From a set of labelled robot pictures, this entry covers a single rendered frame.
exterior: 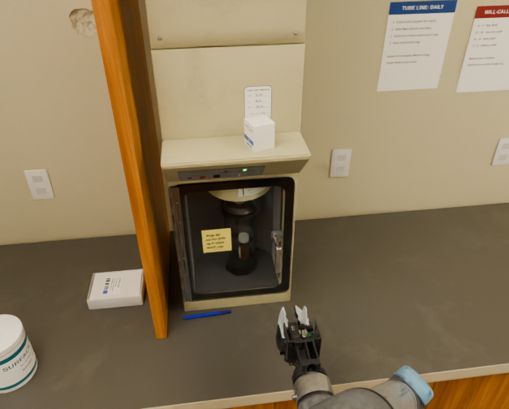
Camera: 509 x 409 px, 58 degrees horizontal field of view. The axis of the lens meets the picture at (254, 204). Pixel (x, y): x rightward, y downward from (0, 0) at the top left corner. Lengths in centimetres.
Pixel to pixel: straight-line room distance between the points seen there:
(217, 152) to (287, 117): 19
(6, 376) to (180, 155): 70
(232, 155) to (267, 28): 27
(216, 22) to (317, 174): 86
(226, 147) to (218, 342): 58
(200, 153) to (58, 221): 89
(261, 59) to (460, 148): 104
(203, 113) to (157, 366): 68
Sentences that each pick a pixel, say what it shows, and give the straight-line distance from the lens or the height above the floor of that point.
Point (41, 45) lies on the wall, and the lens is 150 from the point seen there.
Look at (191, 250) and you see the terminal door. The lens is 124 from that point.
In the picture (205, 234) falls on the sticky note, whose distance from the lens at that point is 121.
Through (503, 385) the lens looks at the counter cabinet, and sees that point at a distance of 161.
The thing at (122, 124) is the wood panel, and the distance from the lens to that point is 97.
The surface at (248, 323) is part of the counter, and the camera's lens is 138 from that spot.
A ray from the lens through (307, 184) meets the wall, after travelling 170.
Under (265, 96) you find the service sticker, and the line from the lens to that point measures 104.
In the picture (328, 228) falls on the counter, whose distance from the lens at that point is 172.
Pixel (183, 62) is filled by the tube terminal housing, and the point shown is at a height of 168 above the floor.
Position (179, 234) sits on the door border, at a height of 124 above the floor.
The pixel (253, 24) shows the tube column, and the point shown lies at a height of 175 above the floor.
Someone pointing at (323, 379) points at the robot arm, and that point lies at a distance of 96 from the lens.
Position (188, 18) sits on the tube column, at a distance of 98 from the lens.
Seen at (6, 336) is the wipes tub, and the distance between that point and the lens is 130.
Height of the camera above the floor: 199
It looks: 35 degrees down
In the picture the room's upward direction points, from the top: straight up
